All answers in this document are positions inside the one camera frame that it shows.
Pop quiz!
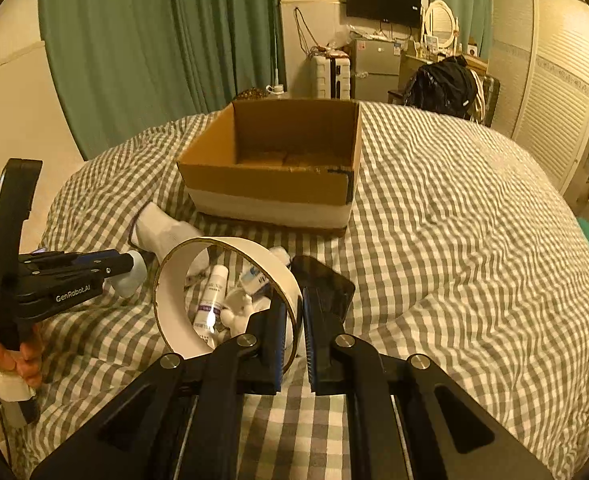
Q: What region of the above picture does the white sock purple trim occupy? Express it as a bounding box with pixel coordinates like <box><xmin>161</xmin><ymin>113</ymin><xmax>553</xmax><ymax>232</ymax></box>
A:
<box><xmin>130</xmin><ymin>202</ymin><xmax>202</xmax><ymax>273</ymax></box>

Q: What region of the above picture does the white tape roll ring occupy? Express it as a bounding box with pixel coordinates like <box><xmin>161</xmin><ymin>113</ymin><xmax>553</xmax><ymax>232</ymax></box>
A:
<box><xmin>152</xmin><ymin>235</ymin><xmax>304</xmax><ymax>375</ymax></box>

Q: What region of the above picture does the black sunglasses case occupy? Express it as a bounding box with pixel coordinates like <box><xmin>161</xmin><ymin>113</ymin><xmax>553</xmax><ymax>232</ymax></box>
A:
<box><xmin>290</xmin><ymin>255</ymin><xmax>356</xmax><ymax>322</ymax></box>

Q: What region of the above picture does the person's left hand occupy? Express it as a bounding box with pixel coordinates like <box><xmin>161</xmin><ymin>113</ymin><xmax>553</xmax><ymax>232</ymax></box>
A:
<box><xmin>0</xmin><ymin>324</ymin><xmax>44</xmax><ymax>389</ymax></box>

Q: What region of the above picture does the white cosmetic tube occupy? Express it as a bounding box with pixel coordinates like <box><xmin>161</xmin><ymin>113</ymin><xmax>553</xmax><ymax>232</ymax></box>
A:
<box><xmin>192</xmin><ymin>264</ymin><xmax>228</xmax><ymax>348</ymax></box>

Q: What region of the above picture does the blue tissue packet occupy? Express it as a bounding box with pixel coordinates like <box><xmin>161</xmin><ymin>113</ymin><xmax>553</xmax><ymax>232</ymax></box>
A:
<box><xmin>238</xmin><ymin>266</ymin><xmax>270</xmax><ymax>296</ymax></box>

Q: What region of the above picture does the green curtain left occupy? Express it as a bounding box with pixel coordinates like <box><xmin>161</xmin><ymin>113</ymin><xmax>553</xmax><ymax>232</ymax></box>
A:
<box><xmin>38</xmin><ymin>0</ymin><xmax>285</xmax><ymax>159</ymax></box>

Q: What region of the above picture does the open cardboard box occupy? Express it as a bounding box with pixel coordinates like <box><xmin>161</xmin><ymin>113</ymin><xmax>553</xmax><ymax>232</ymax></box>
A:
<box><xmin>177</xmin><ymin>99</ymin><xmax>361</xmax><ymax>232</ymax></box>

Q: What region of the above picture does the clear water jug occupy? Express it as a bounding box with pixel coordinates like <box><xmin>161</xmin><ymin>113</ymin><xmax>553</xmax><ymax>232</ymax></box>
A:
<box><xmin>265</xmin><ymin>84</ymin><xmax>289</xmax><ymax>99</ymax></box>

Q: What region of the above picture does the white suitcase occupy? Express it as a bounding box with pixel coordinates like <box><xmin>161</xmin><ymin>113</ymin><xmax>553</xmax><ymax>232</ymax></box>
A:
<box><xmin>311</xmin><ymin>55</ymin><xmax>351</xmax><ymax>100</ymax></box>

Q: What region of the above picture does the black backpack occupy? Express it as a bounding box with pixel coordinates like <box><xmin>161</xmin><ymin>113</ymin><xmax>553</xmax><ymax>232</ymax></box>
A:
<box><xmin>401</xmin><ymin>55</ymin><xmax>477</xmax><ymax>119</ymax></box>

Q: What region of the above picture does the wooden chair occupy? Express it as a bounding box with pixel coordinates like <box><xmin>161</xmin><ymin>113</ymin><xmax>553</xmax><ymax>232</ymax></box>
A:
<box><xmin>387</xmin><ymin>76</ymin><xmax>500</xmax><ymax>127</ymax></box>

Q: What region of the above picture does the wooden dressing table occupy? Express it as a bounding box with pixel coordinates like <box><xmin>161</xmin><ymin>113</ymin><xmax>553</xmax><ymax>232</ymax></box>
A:
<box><xmin>397</xmin><ymin>53</ymin><xmax>487</xmax><ymax>92</ymax></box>

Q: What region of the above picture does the small grey fridge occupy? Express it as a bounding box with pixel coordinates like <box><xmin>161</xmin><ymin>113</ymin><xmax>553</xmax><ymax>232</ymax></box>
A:
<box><xmin>349</xmin><ymin>39</ymin><xmax>403</xmax><ymax>103</ymax></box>

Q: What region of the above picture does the white louvered wardrobe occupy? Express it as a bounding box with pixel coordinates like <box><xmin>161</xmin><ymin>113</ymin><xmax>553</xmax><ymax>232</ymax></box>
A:
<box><xmin>488</xmin><ymin>0</ymin><xmax>589</xmax><ymax>192</ymax></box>

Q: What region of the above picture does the white oval mirror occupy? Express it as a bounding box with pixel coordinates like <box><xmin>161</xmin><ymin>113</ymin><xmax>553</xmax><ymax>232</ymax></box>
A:
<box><xmin>421</xmin><ymin>0</ymin><xmax>459</xmax><ymax>52</ymax></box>

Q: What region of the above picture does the black wall television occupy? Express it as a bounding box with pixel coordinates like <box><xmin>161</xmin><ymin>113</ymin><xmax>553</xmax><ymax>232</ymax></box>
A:
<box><xmin>345</xmin><ymin>0</ymin><xmax>421</xmax><ymax>28</ymax></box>

